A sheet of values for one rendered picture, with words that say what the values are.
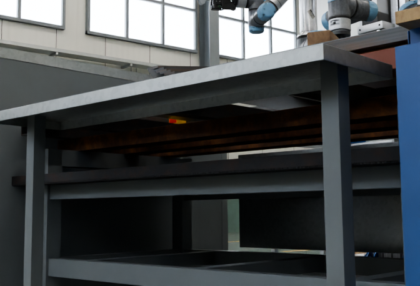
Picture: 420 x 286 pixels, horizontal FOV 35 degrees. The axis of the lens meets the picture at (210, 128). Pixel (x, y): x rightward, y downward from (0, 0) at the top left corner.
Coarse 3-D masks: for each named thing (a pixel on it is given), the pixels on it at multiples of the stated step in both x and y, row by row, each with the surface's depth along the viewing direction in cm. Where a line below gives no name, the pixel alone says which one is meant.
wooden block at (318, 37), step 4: (308, 32) 169; (312, 32) 168; (316, 32) 168; (320, 32) 167; (324, 32) 167; (328, 32) 166; (332, 32) 169; (308, 36) 168; (312, 36) 168; (316, 36) 168; (320, 36) 167; (324, 36) 167; (328, 36) 166; (332, 36) 168; (336, 36) 172; (308, 40) 168; (312, 40) 168; (316, 40) 167; (320, 40) 167; (324, 40) 167; (328, 40) 166; (332, 40) 168; (308, 44) 168
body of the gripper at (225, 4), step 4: (212, 0) 308; (216, 0) 308; (220, 0) 309; (224, 0) 308; (228, 0) 311; (232, 0) 313; (236, 0) 309; (212, 4) 309; (216, 4) 308; (220, 4) 309; (224, 4) 308; (228, 4) 310; (232, 4) 311; (236, 4) 311; (212, 8) 311; (216, 8) 312; (220, 8) 312; (224, 8) 308; (228, 8) 310; (232, 8) 311
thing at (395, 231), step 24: (240, 216) 274; (264, 216) 266; (288, 216) 258; (312, 216) 250; (360, 216) 236; (384, 216) 230; (240, 240) 273; (264, 240) 264; (288, 240) 257; (312, 240) 249; (360, 240) 236; (384, 240) 229
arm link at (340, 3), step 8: (328, 0) 230; (336, 0) 227; (344, 0) 227; (352, 0) 229; (328, 8) 230; (336, 8) 227; (344, 8) 227; (352, 8) 229; (328, 16) 231; (336, 16) 227; (344, 16) 226
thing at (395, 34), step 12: (360, 36) 152; (372, 36) 150; (384, 36) 148; (396, 36) 146; (348, 48) 154; (360, 48) 152; (372, 48) 152; (240, 60) 177; (360, 84) 196; (372, 84) 196; (384, 84) 196; (396, 84) 196; (288, 96) 215; (264, 108) 252; (276, 108) 240; (288, 108) 240; (156, 120) 277; (168, 120) 282; (192, 120) 269; (204, 120) 269
